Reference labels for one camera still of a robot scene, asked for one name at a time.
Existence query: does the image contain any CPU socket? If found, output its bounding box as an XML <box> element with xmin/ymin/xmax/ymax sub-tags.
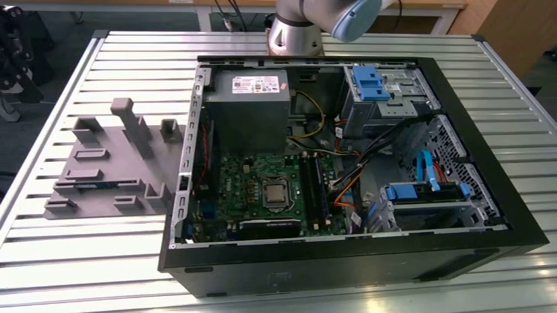
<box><xmin>257</xmin><ymin>175</ymin><xmax>295</xmax><ymax>213</ymax></box>

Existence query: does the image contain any RAM stick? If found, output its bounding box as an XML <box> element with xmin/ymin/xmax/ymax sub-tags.
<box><xmin>64</xmin><ymin>182</ymin><xmax>131</xmax><ymax>191</ymax></box>
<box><xmin>314</xmin><ymin>155</ymin><xmax>331</xmax><ymax>226</ymax></box>

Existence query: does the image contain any black PC case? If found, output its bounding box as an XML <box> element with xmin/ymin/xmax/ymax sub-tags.
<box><xmin>156</xmin><ymin>54</ymin><xmax>550</xmax><ymax>298</ymax></box>

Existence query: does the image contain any green motherboard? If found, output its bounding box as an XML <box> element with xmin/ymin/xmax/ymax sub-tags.
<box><xmin>182</xmin><ymin>153</ymin><xmax>349</xmax><ymax>244</ymax></box>

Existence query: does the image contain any black graphics card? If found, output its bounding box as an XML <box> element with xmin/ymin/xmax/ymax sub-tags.
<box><xmin>237</xmin><ymin>218</ymin><xmax>302</xmax><ymax>241</ymax></box>

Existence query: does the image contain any grey parts rack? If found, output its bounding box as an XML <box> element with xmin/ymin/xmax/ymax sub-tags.
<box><xmin>43</xmin><ymin>97</ymin><xmax>186</xmax><ymax>221</ymax></box>

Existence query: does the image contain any yellow wire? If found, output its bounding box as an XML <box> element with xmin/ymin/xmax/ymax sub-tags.
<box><xmin>289</xmin><ymin>91</ymin><xmax>327</xmax><ymax>140</ymax></box>

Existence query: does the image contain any black cable with white plug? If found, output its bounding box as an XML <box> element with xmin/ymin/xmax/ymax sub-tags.
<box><xmin>212</xmin><ymin>0</ymin><xmax>245</xmax><ymax>33</ymax></box>

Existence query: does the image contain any silver drive cage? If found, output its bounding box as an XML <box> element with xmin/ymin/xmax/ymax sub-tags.
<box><xmin>341</xmin><ymin>65</ymin><xmax>441</xmax><ymax>138</ymax></box>
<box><xmin>363</xmin><ymin>181</ymin><xmax>497</xmax><ymax>234</ymax></box>

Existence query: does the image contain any red twisted fan wire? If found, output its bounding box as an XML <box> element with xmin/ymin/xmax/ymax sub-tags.
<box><xmin>196</xmin><ymin>119</ymin><xmax>215</xmax><ymax>190</ymax></box>

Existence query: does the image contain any wooden desk with white frame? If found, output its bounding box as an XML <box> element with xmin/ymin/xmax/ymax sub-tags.
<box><xmin>0</xmin><ymin>0</ymin><xmax>469</xmax><ymax>35</ymax></box>

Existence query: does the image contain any silver CPU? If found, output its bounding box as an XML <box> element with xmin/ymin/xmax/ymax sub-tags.
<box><xmin>263</xmin><ymin>184</ymin><xmax>286</xmax><ymax>203</ymax></box>

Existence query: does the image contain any white furniture foot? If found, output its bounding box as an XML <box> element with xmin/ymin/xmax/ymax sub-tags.
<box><xmin>0</xmin><ymin>87</ymin><xmax>21</xmax><ymax>122</ymax></box>

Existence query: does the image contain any wooden cabinet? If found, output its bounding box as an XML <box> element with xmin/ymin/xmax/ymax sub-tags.
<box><xmin>448</xmin><ymin>0</ymin><xmax>557</xmax><ymax>79</ymax></box>

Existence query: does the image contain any blue flat data cable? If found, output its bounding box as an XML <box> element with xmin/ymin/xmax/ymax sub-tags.
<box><xmin>416</xmin><ymin>149</ymin><xmax>441</xmax><ymax>192</ymax></box>

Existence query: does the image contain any blue disk carrier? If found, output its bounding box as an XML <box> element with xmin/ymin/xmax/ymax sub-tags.
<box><xmin>353</xmin><ymin>66</ymin><xmax>393</xmax><ymax>102</ymax></box>
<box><xmin>382</xmin><ymin>182</ymin><xmax>470</xmax><ymax>203</ymax></box>

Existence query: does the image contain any orange wire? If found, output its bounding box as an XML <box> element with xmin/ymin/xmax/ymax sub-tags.
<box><xmin>334</xmin><ymin>182</ymin><xmax>362</xmax><ymax>208</ymax></box>

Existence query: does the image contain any grey power supply unit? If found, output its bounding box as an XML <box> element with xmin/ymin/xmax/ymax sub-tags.
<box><xmin>203</xmin><ymin>68</ymin><xmax>291</xmax><ymax>156</ymax></box>

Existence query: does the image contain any black mesh waste bin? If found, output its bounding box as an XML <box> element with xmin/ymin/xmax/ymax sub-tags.
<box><xmin>32</xmin><ymin>11</ymin><xmax>56</xmax><ymax>87</ymax></box>

